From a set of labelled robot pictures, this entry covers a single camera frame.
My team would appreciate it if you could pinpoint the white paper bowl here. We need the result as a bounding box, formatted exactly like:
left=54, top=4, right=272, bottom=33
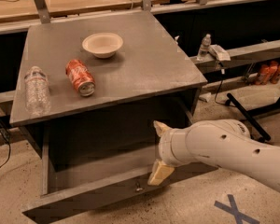
left=82, top=33, right=123, bottom=59

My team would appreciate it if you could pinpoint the white packet on rail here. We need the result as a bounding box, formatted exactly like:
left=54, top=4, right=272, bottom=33
left=209, top=45, right=231, bottom=62

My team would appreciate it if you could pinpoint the black cable on floor left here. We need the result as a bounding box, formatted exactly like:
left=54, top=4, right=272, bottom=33
left=0, top=109, right=12, bottom=187

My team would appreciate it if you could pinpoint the small distant water bottle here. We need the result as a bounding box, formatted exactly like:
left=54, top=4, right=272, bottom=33
left=196, top=34, right=211, bottom=61

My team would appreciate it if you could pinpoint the grey top drawer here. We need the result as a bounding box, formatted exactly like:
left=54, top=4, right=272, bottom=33
left=21, top=100, right=218, bottom=224

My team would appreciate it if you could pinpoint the black metal stand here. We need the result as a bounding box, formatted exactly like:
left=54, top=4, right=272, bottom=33
left=225, top=93, right=280, bottom=143

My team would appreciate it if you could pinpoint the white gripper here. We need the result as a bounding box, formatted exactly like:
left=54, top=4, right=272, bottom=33
left=147, top=120, right=193, bottom=186

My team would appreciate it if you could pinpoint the orange soda can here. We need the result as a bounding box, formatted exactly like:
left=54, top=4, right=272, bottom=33
left=65, top=59, right=95, bottom=97

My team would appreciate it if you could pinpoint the clear plastic water bottle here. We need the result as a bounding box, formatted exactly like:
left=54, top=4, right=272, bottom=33
left=24, top=66, right=50, bottom=116

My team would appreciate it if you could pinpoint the orange bottles group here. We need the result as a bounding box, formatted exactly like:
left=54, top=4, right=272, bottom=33
left=254, top=61, right=280, bottom=85

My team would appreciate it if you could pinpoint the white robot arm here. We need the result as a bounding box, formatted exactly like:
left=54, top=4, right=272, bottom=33
left=147, top=119, right=280, bottom=192

